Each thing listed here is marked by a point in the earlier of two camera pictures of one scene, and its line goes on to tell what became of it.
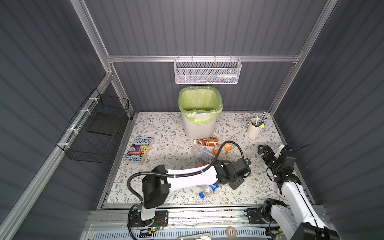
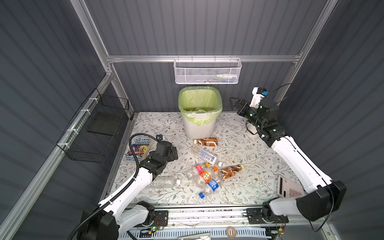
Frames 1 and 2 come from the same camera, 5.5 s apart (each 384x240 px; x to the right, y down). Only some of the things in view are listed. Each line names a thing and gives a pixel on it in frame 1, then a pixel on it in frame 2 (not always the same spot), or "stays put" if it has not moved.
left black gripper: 239,181 to 171,157
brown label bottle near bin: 207,142 stays put
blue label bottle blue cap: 212,187 stays put
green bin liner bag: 198,99 stays put
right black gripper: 268,148 to 245,105
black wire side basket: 92,136 stays put
